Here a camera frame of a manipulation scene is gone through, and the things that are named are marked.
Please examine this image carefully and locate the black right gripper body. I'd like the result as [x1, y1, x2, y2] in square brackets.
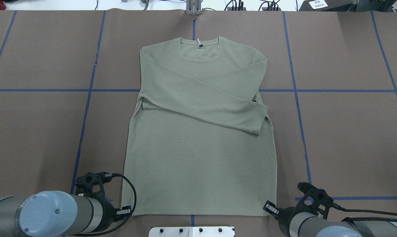
[263, 182, 334, 236]

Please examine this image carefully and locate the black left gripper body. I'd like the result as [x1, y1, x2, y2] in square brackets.
[75, 171, 132, 235]

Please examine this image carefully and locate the olive green long-sleeve shirt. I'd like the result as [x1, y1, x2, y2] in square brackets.
[124, 37, 278, 216]

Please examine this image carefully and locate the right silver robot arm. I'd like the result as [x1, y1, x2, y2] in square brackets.
[263, 182, 397, 237]

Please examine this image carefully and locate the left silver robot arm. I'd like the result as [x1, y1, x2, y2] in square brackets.
[0, 171, 137, 237]

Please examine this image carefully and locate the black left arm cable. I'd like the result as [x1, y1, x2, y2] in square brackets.
[67, 173, 137, 236]

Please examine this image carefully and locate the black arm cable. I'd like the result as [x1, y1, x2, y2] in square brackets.
[332, 202, 397, 219]
[67, 173, 137, 236]

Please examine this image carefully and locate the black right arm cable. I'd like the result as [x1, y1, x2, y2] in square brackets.
[332, 202, 397, 219]

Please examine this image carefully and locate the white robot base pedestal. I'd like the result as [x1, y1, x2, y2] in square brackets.
[148, 226, 236, 237]

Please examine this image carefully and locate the aluminium frame post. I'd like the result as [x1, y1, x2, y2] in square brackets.
[185, 0, 202, 15]

